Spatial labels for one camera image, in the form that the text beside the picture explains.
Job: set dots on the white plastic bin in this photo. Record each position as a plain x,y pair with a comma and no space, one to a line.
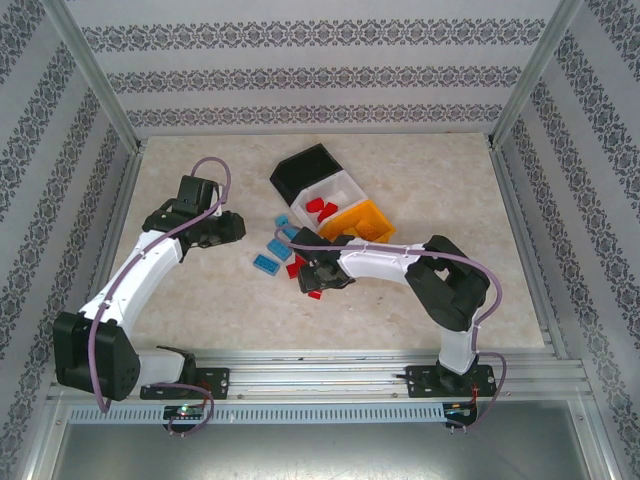
340,185

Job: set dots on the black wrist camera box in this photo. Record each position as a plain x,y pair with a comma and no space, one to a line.
307,240
195,192

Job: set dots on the orange plastic bin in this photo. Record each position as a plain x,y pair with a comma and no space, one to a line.
380,215

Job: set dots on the aluminium frame corner post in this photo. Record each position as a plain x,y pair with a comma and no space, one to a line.
92,75
535,70

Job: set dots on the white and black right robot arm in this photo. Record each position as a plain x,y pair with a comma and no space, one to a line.
380,262

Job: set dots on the black plastic bin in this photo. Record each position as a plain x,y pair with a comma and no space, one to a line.
305,165

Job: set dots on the aluminium mounting rail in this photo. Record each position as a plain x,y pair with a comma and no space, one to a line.
320,380

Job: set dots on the orange lego brick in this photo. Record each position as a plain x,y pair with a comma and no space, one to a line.
369,232

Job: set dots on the small red lego brick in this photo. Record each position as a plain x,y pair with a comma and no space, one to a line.
315,295

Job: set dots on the blue lego brick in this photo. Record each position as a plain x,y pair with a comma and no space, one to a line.
279,248
266,264
282,221

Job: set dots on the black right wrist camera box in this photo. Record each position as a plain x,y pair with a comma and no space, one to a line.
307,240

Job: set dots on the grey metal sheet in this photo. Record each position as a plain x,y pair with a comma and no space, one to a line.
320,450

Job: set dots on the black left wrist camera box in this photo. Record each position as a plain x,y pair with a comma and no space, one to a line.
195,192

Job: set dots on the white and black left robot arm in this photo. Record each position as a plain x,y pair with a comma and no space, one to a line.
150,265

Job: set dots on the small circuit board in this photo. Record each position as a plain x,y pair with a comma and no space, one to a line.
185,412
460,410

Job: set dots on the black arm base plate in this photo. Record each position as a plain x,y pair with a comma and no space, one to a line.
215,380
420,380

